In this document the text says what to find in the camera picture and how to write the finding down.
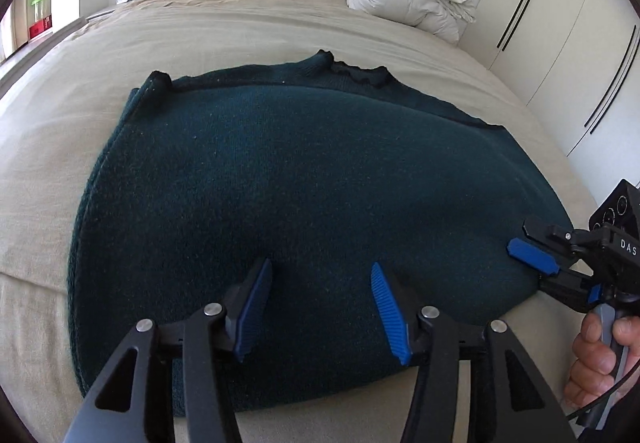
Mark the red box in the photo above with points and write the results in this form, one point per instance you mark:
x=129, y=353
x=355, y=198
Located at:
x=40, y=29

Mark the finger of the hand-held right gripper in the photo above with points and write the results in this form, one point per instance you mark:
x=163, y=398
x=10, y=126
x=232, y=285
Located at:
x=567, y=290
x=532, y=255

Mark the bed with beige sheet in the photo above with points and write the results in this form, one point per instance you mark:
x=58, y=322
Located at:
x=225, y=33

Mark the person's right hand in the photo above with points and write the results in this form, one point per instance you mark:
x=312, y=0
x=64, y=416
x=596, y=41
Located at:
x=587, y=363

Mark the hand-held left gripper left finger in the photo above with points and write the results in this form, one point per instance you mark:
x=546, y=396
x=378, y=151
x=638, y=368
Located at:
x=252, y=308

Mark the dark teal knit sweater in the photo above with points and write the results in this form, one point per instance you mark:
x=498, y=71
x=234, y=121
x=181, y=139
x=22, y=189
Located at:
x=300, y=173

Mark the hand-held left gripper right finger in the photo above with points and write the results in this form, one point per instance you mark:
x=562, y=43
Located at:
x=390, y=313

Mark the white wardrobe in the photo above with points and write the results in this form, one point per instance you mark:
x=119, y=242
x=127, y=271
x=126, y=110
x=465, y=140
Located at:
x=565, y=23

